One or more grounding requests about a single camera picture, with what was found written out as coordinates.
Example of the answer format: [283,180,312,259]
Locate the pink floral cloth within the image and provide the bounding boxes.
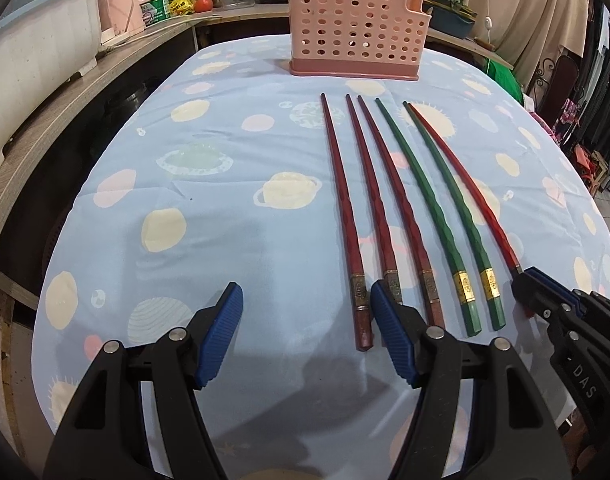
[532,95,572,147]

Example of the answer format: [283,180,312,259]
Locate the leafy greens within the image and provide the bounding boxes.
[425,0,474,14]

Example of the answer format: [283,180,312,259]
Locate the blue basin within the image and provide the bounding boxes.
[422,0,479,41]

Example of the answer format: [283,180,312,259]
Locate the green bag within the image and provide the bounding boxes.
[485,55,526,107]

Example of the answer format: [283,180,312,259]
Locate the blue planet-print tablecloth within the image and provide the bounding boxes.
[32,35,610,480]

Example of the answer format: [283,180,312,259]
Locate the dark red chopstick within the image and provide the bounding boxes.
[345,94,403,306]
[357,95,446,330]
[320,92,375,352]

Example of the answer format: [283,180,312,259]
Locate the beige curtain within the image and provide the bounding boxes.
[462,0,594,92]

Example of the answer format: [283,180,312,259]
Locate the pink plastic utensil basket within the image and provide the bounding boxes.
[286,0,432,82]

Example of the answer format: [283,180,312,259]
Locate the dark wooden chair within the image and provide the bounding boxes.
[525,55,579,137]

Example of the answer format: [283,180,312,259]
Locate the pale storage tub blue lid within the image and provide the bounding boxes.
[0,0,104,107]

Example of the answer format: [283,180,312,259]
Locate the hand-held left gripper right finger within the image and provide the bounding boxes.
[370,281,571,480]

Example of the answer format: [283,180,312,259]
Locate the pink electric kettle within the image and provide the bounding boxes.
[97,0,159,44]

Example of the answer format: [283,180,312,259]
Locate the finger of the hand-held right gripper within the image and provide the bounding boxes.
[522,268,592,314]
[512,277,579,329]

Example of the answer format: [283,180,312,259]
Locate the row of hanging clothes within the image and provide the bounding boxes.
[560,0,610,196]

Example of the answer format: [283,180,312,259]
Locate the red stool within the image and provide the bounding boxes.
[572,142,609,196]

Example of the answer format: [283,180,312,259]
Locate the white cable with switch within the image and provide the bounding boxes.
[478,0,497,47]

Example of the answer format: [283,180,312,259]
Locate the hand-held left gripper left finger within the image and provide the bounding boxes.
[45,281,245,480]

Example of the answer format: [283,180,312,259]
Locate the green chopstick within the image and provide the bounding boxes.
[402,101,507,332]
[375,97,483,338]

